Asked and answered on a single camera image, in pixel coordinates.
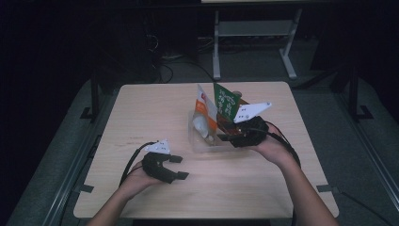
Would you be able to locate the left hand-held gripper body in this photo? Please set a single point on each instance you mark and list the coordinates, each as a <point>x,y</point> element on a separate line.
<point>155,166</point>

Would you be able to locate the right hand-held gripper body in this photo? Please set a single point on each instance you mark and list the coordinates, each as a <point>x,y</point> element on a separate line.
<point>251,132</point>

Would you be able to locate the clear plastic container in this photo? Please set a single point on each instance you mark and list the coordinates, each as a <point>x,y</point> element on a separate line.
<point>200,146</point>

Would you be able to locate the green snack packet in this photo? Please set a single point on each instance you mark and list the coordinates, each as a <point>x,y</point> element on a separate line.
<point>226,103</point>

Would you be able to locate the white and orange snack packet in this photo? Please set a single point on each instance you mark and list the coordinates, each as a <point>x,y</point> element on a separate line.
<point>204,109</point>

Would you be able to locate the person's left hand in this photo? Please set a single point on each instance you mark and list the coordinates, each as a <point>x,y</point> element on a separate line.
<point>138,182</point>

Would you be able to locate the person's right hand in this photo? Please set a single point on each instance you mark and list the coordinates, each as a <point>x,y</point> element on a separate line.
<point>274,152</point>

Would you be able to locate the grey tape strip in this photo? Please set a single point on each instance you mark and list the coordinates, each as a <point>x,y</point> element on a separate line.
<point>84,188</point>
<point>327,188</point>

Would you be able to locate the black metal stand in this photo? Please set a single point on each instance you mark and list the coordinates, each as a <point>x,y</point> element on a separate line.
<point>95,97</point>
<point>354,94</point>

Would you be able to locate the white metal desk frame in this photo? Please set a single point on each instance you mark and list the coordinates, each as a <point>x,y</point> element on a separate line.
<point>254,28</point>

